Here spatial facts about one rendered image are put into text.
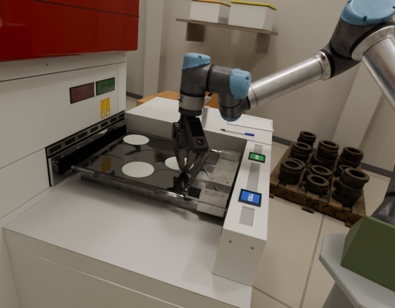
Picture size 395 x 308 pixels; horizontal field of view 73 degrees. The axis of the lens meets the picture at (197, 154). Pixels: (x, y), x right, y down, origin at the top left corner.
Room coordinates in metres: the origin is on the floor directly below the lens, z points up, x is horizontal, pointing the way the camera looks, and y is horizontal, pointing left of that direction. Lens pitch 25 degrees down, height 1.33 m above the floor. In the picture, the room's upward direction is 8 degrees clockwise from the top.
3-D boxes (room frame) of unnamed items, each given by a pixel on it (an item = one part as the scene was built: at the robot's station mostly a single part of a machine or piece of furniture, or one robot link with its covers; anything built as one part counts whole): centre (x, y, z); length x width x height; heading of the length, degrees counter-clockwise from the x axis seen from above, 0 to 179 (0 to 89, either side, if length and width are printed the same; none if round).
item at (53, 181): (0.88, 0.37, 0.89); 0.44 x 0.02 x 0.10; 168
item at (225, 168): (0.81, -0.10, 0.87); 0.36 x 0.08 x 0.03; 168
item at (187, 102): (0.78, 0.04, 1.13); 0.08 x 0.08 x 0.05
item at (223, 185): (0.74, -0.08, 0.89); 0.08 x 0.03 x 0.03; 78
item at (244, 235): (0.71, -0.18, 0.89); 0.55 x 0.09 x 0.14; 168
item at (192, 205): (0.72, 0.13, 0.84); 0.50 x 0.02 x 0.03; 78
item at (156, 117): (1.21, -0.01, 0.89); 0.62 x 0.35 x 0.14; 78
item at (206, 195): (0.66, -0.07, 0.89); 0.08 x 0.03 x 0.03; 78
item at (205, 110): (1.07, 0.01, 1.03); 0.06 x 0.04 x 0.13; 78
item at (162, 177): (0.85, 0.17, 0.90); 0.34 x 0.34 x 0.01; 79
